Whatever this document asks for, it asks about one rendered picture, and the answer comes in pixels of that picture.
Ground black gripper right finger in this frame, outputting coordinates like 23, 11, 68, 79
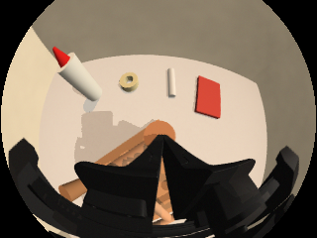
162, 135, 256, 220

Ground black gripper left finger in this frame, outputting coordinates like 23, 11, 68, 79
74, 134, 163, 221

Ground brown wooden stool seat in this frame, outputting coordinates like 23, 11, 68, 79
95, 127, 172, 213

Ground flat red rectangular block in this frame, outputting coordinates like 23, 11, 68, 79
194, 75, 221, 119

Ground brown wooden stool legs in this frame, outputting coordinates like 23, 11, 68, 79
58, 121, 175, 225

